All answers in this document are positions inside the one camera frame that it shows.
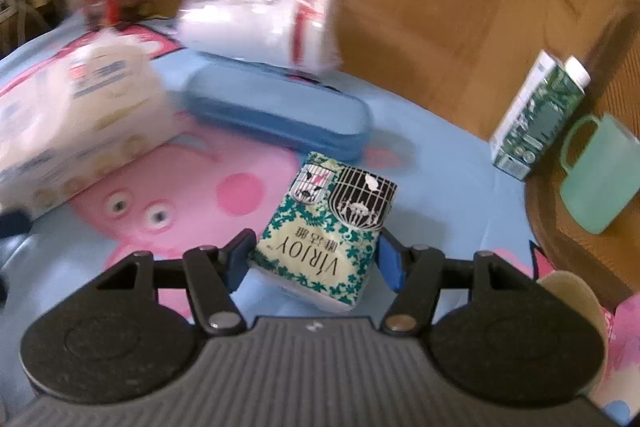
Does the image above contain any blue pencil case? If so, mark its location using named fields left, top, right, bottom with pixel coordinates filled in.
left=182, top=59, right=375, bottom=164

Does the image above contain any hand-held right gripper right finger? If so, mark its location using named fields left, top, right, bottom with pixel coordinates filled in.
left=376, top=229, right=543, bottom=337

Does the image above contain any green patterned pocket tissue pack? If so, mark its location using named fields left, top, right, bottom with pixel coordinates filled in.
left=248, top=151, right=399, bottom=314

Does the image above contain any large white tissue pack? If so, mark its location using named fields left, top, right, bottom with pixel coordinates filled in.
left=0, top=34, right=186, bottom=220

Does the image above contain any green milk carton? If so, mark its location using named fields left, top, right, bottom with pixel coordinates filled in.
left=489, top=49, right=592, bottom=182

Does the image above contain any green mug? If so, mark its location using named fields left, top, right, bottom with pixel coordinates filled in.
left=559, top=113, right=640, bottom=235

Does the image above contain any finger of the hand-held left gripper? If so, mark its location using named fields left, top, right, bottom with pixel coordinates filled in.
left=0, top=209, right=33, bottom=240

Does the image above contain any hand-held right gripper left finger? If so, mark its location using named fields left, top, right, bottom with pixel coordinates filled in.
left=95, top=228, right=257, bottom=339

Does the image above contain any blue cartoon printed blanket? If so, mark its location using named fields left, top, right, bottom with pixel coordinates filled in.
left=0, top=12, right=640, bottom=427

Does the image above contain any bag of white paper cups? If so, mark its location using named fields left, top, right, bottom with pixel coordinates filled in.
left=175, top=0, right=343, bottom=72

